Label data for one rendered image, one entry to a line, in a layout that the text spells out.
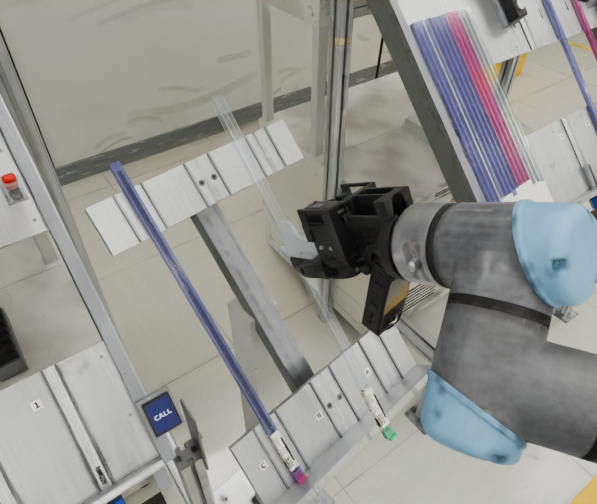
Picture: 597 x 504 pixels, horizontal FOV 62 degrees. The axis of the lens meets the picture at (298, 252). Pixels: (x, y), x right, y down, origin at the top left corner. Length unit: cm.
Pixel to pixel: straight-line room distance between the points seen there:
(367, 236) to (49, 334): 81
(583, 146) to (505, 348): 111
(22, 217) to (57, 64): 176
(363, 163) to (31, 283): 94
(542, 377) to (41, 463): 65
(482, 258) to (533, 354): 7
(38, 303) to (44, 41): 149
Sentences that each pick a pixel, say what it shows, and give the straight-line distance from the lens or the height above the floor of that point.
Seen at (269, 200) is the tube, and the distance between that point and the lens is 63.
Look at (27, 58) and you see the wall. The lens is 250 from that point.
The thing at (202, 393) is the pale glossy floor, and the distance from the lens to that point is 172.
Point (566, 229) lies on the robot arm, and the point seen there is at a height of 123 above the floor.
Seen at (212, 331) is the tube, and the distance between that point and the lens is 70.
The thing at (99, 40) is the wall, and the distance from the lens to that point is 256.
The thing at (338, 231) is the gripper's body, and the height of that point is 112.
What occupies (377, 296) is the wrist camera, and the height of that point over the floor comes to 106.
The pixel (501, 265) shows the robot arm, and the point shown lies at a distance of 39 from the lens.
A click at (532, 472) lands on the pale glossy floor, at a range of 171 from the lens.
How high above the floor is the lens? 145
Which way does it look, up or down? 43 degrees down
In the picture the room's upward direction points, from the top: straight up
